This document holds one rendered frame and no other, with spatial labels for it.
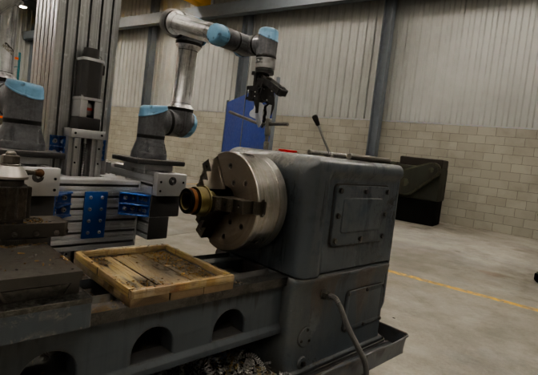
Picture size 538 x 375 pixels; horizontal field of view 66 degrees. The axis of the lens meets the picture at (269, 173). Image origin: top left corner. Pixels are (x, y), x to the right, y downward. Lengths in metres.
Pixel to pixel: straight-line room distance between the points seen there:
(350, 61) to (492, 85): 3.79
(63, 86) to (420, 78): 10.49
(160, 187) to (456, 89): 10.26
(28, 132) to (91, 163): 0.31
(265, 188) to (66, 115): 0.94
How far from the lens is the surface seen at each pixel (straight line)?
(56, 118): 1.86
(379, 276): 1.74
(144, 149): 1.82
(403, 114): 11.70
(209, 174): 1.31
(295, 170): 1.32
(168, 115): 1.86
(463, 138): 11.20
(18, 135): 1.61
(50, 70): 1.87
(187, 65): 1.93
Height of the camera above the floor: 1.25
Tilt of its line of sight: 3 degrees down
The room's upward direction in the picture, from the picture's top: 7 degrees clockwise
